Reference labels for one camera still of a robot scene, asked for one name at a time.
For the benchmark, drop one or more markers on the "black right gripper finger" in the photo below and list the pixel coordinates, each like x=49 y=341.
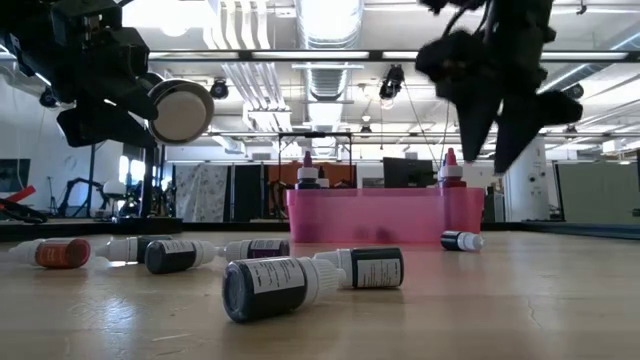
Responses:
x=477 y=125
x=520 y=130

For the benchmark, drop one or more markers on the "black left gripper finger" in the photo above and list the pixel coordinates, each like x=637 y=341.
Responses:
x=110 y=130
x=137 y=97

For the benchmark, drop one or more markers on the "large red food coloring bottle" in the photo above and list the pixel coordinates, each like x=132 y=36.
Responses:
x=452 y=172

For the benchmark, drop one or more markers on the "small navy dropper bottle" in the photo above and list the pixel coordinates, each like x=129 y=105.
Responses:
x=452 y=241

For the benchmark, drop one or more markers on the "small black dropper bottle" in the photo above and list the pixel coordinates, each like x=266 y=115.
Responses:
x=120 y=249
x=170 y=257

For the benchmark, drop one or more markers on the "small orange dropper bottle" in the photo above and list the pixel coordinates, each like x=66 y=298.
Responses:
x=62 y=254

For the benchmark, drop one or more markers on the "black-tipped white-collar bottle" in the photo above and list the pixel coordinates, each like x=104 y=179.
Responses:
x=324 y=183

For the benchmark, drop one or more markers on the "large purple food coloring bottle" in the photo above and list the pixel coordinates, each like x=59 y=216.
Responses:
x=307 y=175

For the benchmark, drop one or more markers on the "small dark green dropper bottle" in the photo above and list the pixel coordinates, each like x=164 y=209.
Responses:
x=375 y=272

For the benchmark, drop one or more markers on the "small purple dropper bottle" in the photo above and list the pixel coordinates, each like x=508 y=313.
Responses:
x=270 y=248

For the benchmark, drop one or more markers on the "small dark blue dropper bottle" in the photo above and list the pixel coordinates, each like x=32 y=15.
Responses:
x=270 y=305

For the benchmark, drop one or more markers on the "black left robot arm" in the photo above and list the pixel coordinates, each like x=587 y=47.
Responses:
x=25 y=20

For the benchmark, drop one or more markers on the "black background robot arm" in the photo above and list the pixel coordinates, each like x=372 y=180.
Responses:
x=90 y=199

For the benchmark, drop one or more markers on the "white round seat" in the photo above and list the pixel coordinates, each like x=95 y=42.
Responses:
x=114 y=189

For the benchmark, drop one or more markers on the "black ceiling spotlight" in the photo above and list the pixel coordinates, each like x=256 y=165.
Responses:
x=219 y=89
x=366 y=130
x=575 y=88

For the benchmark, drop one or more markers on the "white round column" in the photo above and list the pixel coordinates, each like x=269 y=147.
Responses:
x=525 y=200

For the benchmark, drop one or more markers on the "grey cabinet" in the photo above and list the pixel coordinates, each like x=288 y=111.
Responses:
x=495 y=205

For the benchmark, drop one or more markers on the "black monitor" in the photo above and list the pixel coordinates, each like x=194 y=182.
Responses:
x=407 y=172

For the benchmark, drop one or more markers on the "red bar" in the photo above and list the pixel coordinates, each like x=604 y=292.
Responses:
x=22 y=193

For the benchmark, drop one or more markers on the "patterned white curtain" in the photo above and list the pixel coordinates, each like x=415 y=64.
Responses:
x=200 y=192

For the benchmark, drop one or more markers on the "pink translucent plastic bin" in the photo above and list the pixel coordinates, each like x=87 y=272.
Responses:
x=390 y=212

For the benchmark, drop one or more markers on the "black upright panel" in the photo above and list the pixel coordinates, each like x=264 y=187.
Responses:
x=247 y=192

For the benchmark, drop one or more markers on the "orange board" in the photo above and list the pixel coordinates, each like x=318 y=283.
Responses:
x=340 y=175

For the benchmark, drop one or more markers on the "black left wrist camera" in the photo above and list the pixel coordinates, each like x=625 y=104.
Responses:
x=85 y=20

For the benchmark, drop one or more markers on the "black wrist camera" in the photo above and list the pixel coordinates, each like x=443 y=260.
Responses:
x=447 y=65
x=85 y=20

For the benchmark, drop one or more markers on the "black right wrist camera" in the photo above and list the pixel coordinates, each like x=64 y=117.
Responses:
x=447 y=65

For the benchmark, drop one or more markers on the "black hanging overhead camera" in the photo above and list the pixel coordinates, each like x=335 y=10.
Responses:
x=392 y=82

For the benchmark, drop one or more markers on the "grey-green partition wall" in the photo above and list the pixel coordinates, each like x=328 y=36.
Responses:
x=600 y=195

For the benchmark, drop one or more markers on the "black table edge rail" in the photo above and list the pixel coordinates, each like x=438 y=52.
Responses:
x=75 y=229

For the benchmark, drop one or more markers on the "dark wall screen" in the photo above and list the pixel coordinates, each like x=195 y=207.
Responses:
x=15 y=175

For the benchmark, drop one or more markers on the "black overhead frame beam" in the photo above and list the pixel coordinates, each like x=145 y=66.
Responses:
x=375 y=55

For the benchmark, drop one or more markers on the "silver ventilation duct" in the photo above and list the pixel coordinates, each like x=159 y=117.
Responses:
x=327 y=82

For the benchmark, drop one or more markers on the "black metal rack frame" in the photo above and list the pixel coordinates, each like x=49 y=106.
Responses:
x=315 y=134

